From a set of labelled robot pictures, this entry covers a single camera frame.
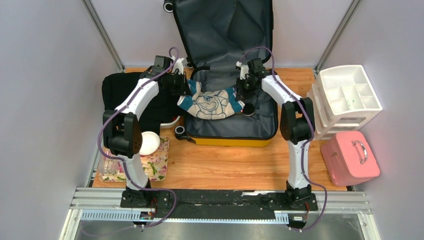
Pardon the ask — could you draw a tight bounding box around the clear glass cup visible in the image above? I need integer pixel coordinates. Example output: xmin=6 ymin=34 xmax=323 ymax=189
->
xmin=97 ymin=154 xmax=122 ymax=175

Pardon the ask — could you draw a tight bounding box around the white rectangular basin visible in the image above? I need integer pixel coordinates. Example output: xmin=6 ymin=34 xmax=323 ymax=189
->
xmin=160 ymin=116 xmax=181 ymax=129

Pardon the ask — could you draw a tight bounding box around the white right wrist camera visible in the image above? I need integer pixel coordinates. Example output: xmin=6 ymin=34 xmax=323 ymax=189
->
xmin=236 ymin=61 xmax=249 ymax=80

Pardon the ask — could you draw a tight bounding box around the teal cream cartoon shirt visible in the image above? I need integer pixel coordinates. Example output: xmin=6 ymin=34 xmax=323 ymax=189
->
xmin=176 ymin=80 xmax=245 ymax=120

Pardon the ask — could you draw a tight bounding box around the pink jewelry box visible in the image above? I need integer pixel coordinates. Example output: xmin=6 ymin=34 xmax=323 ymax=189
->
xmin=320 ymin=131 xmax=381 ymax=187

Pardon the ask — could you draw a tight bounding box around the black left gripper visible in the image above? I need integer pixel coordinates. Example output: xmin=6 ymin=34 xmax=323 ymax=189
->
xmin=164 ymin=71 xmax=193 ymax=97

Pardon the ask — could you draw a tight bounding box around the white drawer organizer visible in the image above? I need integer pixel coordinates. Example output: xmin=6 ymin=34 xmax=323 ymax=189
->
xmin=307 ymin=64 xmax=383 ymax=140

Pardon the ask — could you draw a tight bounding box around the yellow cartoon hard-shell suitcase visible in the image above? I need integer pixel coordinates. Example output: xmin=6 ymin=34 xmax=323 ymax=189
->
xmin=162 ymin=0 xmax=278 ymax=147

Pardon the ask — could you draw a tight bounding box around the black garment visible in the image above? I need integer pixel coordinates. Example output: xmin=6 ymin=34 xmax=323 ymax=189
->
xmin=101 ymin=72 xmax=184 ymax=135

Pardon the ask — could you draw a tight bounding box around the floral tray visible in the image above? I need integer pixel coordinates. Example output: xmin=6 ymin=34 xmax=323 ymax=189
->
xmin=97 ymin=136 xmax=170 ymax=182

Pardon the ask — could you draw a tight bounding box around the white small bowl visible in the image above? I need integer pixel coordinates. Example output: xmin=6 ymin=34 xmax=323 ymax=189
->
xmin=139 ymin=131 xmax=161 ymax=156

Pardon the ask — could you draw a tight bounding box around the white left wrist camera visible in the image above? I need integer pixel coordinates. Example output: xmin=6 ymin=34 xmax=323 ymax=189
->
xmin=171 ymin=56 xmax=185 ymax=75

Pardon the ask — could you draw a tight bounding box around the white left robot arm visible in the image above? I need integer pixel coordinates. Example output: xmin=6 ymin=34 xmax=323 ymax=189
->
xmin=97 ymin=55 xmax=190 ymax=208

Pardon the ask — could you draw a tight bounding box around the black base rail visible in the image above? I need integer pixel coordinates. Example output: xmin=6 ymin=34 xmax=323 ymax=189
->
xmin=120 ymin=189 xmax=318 ymax=220

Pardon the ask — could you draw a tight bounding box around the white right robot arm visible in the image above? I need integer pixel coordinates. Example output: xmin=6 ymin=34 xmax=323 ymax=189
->
xmin=236 ymin=58 xmax=315 ymax=210

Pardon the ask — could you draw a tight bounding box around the round black compact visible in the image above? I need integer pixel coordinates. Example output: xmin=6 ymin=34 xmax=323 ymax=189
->
xmin=242 ymin=104 xmax=256 ymax=117

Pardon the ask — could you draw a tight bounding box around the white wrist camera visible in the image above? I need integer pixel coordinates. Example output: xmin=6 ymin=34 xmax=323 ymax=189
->
xmin=236 ymin=61 xmax=249 ymax=80
xmin=171 ymin=56 xmax=185 ymax=75

